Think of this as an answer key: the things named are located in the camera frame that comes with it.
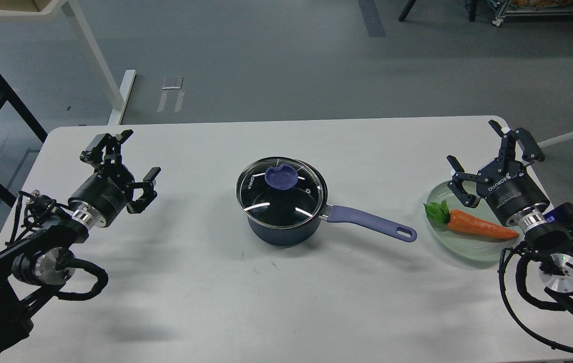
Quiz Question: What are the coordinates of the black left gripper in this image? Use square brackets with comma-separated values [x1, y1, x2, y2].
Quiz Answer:
[68, 130, 161, 229]

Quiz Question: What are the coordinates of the blue saucepan with handle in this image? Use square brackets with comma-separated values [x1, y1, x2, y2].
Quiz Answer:
[236, 157, 417, 247]

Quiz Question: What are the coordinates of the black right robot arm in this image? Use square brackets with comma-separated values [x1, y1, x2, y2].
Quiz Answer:
[447, 120, 573, 353]

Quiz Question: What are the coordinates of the orange toy carrot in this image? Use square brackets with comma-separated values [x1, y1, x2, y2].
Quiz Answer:
[423, 200, 519, 241]

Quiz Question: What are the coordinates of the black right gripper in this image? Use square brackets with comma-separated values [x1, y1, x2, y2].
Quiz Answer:
[446, 120, 550, 227]

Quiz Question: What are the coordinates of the white desk frame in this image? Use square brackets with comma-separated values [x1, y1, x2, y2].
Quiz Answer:
[0, 1, 137, 130]

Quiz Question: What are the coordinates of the metal wheeled cart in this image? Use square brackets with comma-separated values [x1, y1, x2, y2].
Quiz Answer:
[488, 1, 573, 27]

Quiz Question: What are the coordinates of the glass lid with blue knob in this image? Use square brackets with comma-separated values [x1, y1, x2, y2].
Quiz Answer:
[236, 157, 328, 229]

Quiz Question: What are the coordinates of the clear glass plate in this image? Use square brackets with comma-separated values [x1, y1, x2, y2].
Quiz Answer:
[425, 181, 524, 262]

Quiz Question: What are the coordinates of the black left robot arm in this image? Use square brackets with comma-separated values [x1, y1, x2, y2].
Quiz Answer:
[0, 130, 160, 353]

